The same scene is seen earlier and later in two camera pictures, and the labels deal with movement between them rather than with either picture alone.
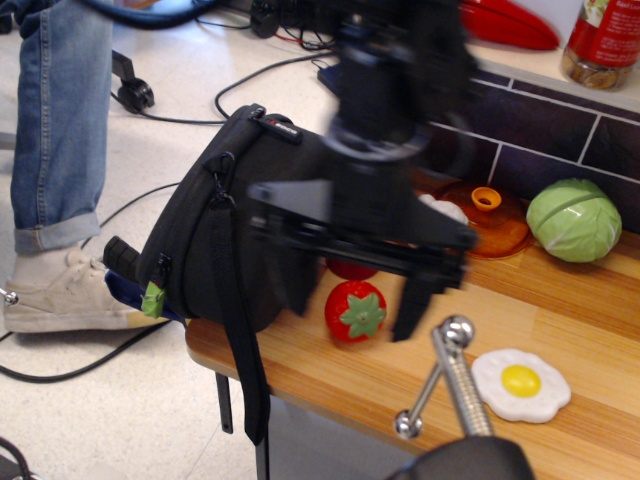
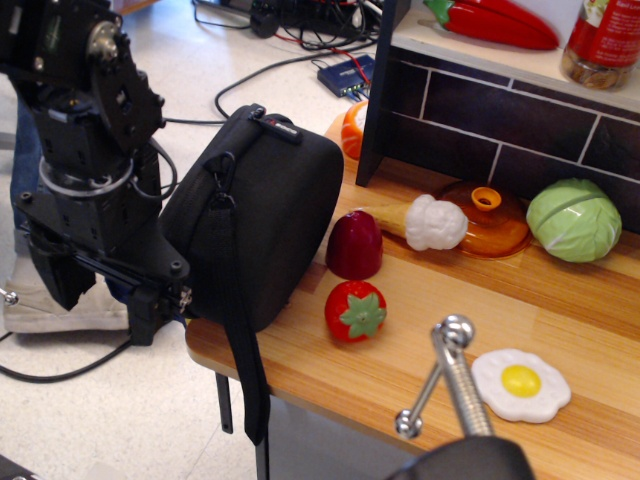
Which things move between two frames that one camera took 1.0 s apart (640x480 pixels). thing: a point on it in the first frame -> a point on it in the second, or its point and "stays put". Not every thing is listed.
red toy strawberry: [355, 311] stays put
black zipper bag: [216, 270] stays put
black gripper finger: [416, 296] -> [149, 310]
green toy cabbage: [574, 220] stays put
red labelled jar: [603, 50] stays put
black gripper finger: [301, 270] -> [68, 277]
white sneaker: [66, 290] stays put
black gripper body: [368, 210] -> [111, 223]
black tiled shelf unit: [534, 126] stays put
